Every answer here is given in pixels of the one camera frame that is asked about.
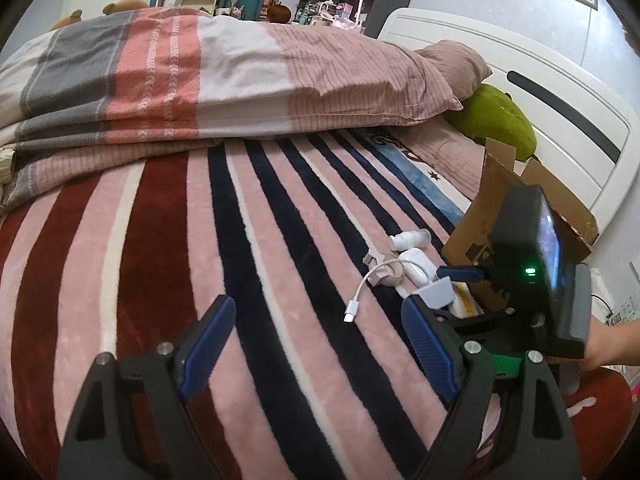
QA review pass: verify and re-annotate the person's right hand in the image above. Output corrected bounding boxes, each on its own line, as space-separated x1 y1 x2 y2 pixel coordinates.
579 316 640 372

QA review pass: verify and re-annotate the striped plush bed blanket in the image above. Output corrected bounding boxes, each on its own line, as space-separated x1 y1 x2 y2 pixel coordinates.
1 130 478 479

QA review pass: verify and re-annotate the brown round plush toy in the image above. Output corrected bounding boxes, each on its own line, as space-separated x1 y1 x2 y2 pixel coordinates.
259 0 292 24

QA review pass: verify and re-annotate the yellow label packet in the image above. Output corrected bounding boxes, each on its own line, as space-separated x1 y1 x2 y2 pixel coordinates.
442 282 483 318

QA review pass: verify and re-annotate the green plush toy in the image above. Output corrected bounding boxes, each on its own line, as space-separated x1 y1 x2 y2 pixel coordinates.
444 84 537 162

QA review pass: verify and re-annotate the pink striped pillow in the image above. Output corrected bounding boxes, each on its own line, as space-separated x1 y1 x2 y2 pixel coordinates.
416 40 492 101

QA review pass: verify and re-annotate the white small box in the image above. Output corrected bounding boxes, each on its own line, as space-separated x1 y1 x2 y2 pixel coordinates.
413 278 456 310

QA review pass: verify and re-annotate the striped folded duvet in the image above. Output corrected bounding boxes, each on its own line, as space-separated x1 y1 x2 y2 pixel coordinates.
1 8 461 210

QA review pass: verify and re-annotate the white small bottle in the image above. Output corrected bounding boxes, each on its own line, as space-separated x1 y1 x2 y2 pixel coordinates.
390 229 432 252

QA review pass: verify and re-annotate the white earbuds case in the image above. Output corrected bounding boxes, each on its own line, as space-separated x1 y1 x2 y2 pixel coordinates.
398 248 438 287

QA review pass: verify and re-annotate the white usb cable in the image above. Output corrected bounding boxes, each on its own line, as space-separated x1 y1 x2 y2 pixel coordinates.
342 257 432 324

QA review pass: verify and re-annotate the brown teddy bear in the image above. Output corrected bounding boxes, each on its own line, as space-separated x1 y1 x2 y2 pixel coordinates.
48 0 151 32

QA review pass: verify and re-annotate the pink pillow on mattress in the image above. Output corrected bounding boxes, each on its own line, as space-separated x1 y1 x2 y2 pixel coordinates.
388 116 485 200

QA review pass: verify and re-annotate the brown cardboard box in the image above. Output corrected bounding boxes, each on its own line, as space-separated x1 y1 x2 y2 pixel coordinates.
440 136 600 316

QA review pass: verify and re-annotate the white bed headboard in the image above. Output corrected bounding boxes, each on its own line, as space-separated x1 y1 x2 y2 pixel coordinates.
378 8 639 230

